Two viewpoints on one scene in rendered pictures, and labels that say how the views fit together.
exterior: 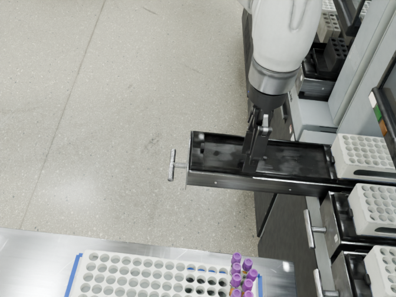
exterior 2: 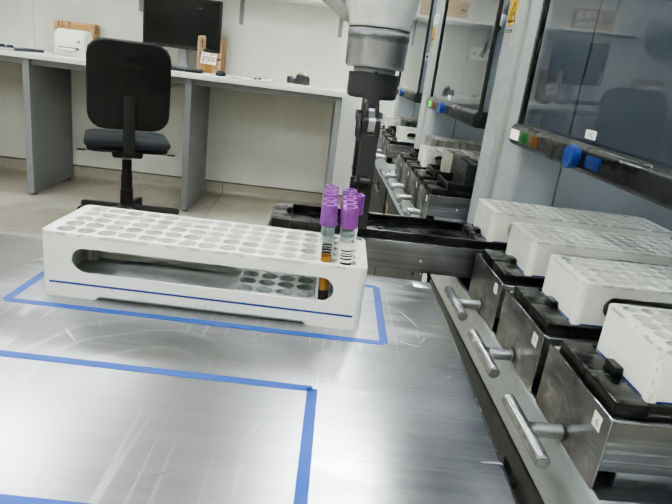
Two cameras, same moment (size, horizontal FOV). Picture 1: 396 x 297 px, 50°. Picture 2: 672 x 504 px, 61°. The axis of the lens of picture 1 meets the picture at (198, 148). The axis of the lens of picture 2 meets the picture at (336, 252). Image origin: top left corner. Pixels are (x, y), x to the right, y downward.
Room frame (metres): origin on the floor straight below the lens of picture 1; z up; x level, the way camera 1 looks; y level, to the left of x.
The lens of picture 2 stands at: (-0.22, -0.12, 1.05)
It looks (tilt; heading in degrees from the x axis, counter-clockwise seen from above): 18 degrees down; 1
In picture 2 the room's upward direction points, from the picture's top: 7 degrees clockwise
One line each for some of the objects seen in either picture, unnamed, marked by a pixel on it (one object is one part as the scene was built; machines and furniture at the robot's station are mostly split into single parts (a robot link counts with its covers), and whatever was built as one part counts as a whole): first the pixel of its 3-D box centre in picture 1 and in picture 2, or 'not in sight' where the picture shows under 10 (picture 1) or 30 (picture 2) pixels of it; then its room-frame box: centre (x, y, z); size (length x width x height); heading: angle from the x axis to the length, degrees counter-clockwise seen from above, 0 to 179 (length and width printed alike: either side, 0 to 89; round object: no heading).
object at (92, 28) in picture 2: not in sight; (77, 39); (3.94, 1.97, 1.01); 0.26 x 0.13 x 0.22; 95
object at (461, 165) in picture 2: (332, 55); (463, 173); (1.13, -0.36, 0.85); 0.12 x 0.02 x 0.06; 5
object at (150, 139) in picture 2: not in sight; (130, 136); (3.05, 1.22, 0.52); 0.64 x 0.60 x 1.05; 25
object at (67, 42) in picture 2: not in sight; (72, 42); (3.72, 1.89, 0.99); 0.29 x 0.20 x 0.17; 13
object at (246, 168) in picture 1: (251, 161); (359, 206); (0.64, -0.12, 0.85); 0.03 x 0.01 x 0.07; 95
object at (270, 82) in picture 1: (273, 71); (376, 52); (0.67, -0.12, 1.08); 0.09 x 0.09 x 0.06
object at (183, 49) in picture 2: not in sight; (183, 34); (3.91, 1.21, 1.13); 0.54 x 0.18 x 0.46; 89
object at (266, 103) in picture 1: (264, 101); (370, 103); (0.67, -0.12, 1.00); 0.08 x 0.07 x 0.09; 5
